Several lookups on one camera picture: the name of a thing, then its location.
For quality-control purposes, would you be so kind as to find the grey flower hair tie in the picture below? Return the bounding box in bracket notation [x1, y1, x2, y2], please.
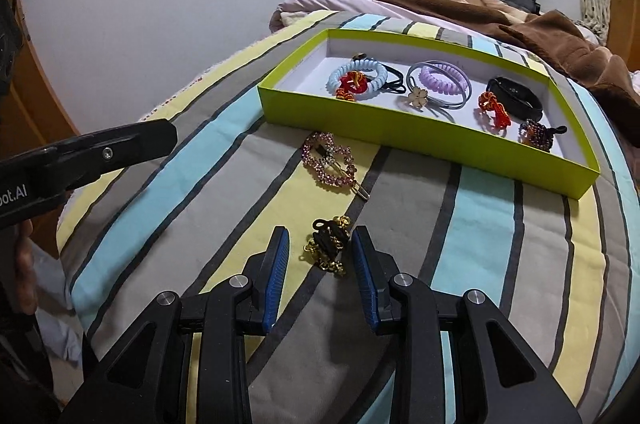
[404, 59, 474, 111]

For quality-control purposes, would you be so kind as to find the red gold knotted bracelet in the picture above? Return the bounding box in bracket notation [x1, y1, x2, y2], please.
[335, 70, 372, 104]

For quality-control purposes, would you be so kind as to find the orange wooden wardrobe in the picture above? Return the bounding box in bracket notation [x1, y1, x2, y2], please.
[608, 0, 640, 71]

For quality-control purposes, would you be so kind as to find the blue spiral hair tie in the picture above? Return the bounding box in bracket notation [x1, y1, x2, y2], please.
[326, 58, 391, 101]

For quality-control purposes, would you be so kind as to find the green shallow cardboard box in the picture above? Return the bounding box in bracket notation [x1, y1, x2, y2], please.
[258, 28, 601, 199]

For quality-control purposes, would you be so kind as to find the pink quilt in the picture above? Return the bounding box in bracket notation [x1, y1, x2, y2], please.
[268, 0, 452, 35]

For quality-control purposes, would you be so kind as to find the brown fleece blanket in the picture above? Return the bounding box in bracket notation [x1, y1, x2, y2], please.
[379, 0, 639, 142]

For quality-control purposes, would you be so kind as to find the striped bed sheet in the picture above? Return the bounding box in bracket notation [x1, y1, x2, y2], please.
[56, 11, 639, 423]

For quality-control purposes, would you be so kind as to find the black smart wristband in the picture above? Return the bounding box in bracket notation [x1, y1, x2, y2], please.
[486, 76, 544, 122]

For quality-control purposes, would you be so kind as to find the person left hand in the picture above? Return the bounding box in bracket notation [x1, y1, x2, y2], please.
[14, 220, 38, 316]

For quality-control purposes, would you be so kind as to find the black gold chain scrunchie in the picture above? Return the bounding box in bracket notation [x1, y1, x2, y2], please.
[303, 215, 352, 277]

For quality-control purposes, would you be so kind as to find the black cord hair tie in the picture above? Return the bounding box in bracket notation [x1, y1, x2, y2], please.
[351, 52, 407, 95]

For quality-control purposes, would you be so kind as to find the purple spiral hair tie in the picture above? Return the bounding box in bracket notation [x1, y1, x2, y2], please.
[418, 60, 471, 98]

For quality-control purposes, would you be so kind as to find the pink rhinestone hair clip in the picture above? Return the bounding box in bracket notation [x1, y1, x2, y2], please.
[302, 132, 370, 202]

